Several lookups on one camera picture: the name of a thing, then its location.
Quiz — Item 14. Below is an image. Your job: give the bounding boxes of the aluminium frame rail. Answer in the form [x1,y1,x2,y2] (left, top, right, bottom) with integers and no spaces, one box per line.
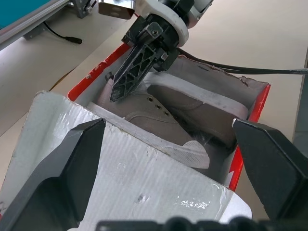
[0,0,71,48]

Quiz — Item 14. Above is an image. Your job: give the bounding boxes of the grey canvas shoe white sole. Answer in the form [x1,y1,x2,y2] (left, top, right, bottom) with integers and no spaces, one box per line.
[143,71,250,150]

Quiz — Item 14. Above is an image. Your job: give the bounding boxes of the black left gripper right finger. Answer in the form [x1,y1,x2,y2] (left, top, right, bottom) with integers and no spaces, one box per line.
[231,119,308,220]

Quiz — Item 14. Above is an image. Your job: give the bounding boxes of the red and white cardboard shoebox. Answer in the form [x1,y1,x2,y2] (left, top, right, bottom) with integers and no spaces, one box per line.
[0,41,271,231]

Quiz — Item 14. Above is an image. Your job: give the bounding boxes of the grey metal frame bracket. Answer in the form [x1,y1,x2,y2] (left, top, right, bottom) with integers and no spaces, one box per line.
[22,23,49,41]
[69,0,98,19]

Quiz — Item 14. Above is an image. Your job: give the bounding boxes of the grey canvas shoe white toecap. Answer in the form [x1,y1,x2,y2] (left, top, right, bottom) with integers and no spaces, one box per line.
[87,78,210,169]

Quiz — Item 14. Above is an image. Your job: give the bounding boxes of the black cable with plug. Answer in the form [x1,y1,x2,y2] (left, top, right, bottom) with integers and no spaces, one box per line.
[42,21,83,45]

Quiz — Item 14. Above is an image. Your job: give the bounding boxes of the teal panel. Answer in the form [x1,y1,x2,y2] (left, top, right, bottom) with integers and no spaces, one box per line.
[0,0,66,29]

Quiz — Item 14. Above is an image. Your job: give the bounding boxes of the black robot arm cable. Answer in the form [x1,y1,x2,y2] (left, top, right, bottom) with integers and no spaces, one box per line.
[177,47,308,76]

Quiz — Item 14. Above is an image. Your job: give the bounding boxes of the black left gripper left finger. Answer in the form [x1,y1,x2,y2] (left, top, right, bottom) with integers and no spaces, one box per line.
[0,118,106,231]

